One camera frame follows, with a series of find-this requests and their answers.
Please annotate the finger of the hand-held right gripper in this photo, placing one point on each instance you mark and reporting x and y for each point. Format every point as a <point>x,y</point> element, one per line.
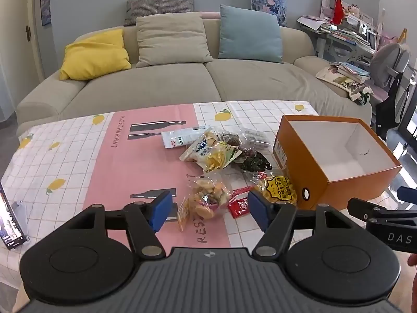
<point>384,215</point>
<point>409,195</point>

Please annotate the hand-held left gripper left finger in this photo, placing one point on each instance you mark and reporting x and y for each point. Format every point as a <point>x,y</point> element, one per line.
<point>159,210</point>

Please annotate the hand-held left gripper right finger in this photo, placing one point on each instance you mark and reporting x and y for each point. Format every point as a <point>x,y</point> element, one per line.
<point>259,210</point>

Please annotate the red snack packet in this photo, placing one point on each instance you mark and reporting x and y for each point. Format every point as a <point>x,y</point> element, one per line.
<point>239,207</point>

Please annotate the yellow snack packet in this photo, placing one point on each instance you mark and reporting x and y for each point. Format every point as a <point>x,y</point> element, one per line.
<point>277,187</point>

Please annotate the orange cardboard box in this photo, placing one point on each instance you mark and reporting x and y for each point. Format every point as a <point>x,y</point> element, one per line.
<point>345,192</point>

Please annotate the dark green snack packet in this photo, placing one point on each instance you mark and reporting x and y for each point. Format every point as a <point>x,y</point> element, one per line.
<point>255,163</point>

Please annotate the clear bag of cookies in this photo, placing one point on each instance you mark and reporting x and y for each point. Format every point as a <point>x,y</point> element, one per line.
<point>205,195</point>

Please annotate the clear bag of dark candies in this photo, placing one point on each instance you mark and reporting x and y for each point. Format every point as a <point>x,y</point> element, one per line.
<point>255,140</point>

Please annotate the white and yellow chips packet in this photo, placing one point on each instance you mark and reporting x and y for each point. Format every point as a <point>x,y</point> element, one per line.
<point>208,153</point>

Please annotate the white snack packet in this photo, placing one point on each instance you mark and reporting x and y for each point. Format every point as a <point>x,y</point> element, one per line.
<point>179,137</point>

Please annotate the clear bag of beige snacks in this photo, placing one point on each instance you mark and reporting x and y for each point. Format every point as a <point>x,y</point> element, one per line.
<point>229,138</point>

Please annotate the person's right hand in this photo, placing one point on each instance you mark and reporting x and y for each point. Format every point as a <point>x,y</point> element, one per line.
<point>413,260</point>

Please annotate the glass sliding door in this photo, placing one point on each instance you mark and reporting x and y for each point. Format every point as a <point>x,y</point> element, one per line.
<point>410,114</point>

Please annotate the pink and white checked tablecloth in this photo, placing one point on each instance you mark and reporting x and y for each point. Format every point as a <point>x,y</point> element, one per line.
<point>97,156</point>

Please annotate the black jacket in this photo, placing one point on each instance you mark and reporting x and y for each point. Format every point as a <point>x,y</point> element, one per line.
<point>389,111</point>

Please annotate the beige sofa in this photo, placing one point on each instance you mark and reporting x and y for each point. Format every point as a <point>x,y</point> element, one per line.
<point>146,84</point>

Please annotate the stack of books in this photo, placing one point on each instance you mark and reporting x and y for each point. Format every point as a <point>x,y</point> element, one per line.
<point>353,71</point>

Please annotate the grey office chair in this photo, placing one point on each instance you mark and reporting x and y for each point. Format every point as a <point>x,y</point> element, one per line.
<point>389,60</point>

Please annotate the smartphone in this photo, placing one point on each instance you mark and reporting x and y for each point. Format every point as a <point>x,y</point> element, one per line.
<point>8,228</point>

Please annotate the yellow pillow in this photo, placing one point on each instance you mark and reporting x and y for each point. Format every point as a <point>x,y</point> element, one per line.
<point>94,55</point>

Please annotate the beige pillow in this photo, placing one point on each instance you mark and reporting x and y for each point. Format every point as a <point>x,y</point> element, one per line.
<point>172,39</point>

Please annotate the light blue pillow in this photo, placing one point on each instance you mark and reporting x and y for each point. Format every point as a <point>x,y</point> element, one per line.
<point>249,36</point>

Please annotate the red bag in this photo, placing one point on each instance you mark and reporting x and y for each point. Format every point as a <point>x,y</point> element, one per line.
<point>338,9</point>

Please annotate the pink blanket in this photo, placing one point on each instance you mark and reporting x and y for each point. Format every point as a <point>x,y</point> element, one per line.
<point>210,15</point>

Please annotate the grey pillow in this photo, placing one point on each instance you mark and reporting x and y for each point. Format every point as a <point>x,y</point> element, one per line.
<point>156,6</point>

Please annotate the anime print pillow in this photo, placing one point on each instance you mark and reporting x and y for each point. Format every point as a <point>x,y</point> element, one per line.
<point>268,1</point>

